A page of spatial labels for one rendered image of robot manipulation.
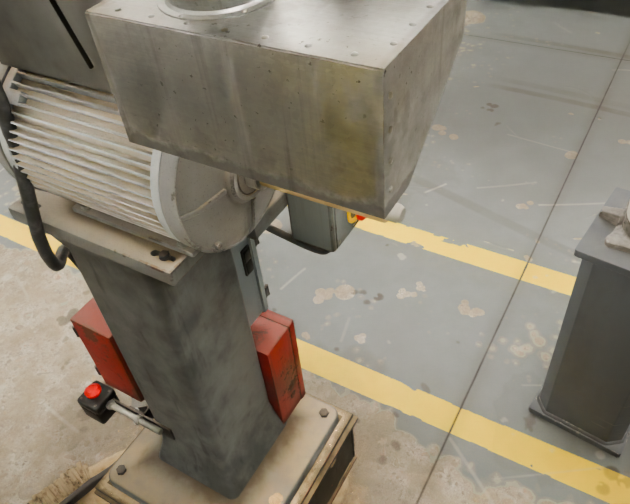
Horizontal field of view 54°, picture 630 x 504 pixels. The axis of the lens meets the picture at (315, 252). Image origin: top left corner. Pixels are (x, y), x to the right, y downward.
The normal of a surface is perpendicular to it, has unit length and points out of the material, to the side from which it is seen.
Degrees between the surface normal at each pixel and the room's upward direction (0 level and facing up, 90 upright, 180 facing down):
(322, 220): 90
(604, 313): 90
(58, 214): 0
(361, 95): 90
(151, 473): 24
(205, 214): 91
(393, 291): 0
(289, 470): 8
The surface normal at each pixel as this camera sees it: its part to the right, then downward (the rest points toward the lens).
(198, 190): 0.78, 0.36
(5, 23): -0.50, 0.63
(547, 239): -0.08, -0.72
